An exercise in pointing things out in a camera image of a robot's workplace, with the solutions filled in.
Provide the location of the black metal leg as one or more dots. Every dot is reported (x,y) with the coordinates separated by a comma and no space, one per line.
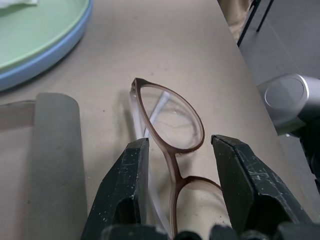
(251,18)

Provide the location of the silver robot body joint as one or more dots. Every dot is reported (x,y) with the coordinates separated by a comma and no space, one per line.
(290,102)

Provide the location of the blue plate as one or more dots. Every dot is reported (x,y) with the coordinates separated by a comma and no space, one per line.
(50,58)

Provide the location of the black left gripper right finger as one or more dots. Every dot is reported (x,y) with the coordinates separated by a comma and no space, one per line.
(250,185)

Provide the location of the tan cardboard box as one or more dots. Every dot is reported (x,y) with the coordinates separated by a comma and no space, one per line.
(235,17)

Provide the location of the grey glasses case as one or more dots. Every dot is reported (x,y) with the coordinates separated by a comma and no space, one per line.
(50,167)

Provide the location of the brown framed glasses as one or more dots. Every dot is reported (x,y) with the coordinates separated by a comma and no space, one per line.
(172,135)

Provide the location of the white crumpled tissue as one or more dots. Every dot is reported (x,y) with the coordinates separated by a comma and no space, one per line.
(21,4)

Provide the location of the green plate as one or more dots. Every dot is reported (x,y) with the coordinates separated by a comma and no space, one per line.
(32,30)

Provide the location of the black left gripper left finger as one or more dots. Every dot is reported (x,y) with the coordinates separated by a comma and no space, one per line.
(120,185)

